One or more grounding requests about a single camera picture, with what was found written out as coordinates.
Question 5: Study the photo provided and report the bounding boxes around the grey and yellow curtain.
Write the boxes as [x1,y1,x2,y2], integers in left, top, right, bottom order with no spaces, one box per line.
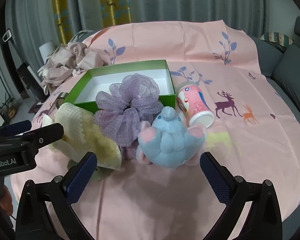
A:
[5,0,298,48]

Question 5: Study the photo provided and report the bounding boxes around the patterned pillow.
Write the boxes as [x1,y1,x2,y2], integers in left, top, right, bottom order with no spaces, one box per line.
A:
[260,32,294,53]

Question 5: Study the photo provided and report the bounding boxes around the person's left hand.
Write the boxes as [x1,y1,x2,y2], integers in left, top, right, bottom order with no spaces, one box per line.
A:
[0,184,17,217]

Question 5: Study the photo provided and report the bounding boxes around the pink printed bedsheet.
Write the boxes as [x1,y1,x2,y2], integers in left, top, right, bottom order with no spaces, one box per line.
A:
[11,20,300,240]

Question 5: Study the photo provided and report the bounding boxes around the white cylinder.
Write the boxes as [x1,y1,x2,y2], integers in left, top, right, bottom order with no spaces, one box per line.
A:
[39,41,56,63]

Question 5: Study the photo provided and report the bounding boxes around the black stand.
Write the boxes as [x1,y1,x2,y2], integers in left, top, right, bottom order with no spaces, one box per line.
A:
[16,61,47,100]

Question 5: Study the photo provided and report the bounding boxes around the pink printed cup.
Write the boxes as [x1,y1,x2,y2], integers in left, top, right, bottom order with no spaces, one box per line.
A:
[174,82,215,128]

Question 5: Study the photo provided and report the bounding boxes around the crumpled beige cloth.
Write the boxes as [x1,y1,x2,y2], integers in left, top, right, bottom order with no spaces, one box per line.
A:
[37,42,110,93]

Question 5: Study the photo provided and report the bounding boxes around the grey sofa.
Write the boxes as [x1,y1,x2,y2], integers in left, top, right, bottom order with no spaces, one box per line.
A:
[250,16,300,130]

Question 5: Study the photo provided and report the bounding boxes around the striped grey-green blanket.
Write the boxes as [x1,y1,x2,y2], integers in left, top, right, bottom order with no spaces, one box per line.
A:
[67,29,94,45]

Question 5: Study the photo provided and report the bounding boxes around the yellow waffle towel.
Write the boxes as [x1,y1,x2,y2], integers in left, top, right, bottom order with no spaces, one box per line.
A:
[41,102,122,171]

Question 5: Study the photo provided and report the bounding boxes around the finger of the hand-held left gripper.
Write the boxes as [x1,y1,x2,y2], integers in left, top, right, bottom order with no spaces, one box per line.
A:
[15,123,65,155]
[0,120,32,138]

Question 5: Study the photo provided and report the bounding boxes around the green cardboard box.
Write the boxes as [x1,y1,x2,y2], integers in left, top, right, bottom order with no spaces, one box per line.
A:
[64,59,177,113]

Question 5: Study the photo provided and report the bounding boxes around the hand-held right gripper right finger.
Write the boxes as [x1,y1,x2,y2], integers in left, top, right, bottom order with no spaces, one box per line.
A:
[199,151,283,240]

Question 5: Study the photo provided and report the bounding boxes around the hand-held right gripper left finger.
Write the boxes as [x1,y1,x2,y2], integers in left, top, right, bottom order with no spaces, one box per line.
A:
[15,151,98,240]

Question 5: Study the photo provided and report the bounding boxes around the potted plant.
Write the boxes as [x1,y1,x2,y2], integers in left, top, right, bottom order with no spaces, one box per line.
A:
[0,95,19,119]

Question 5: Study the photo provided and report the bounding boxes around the blue plush elephant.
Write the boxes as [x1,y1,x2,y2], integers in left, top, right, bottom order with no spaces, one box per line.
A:
[136,106,207,169]

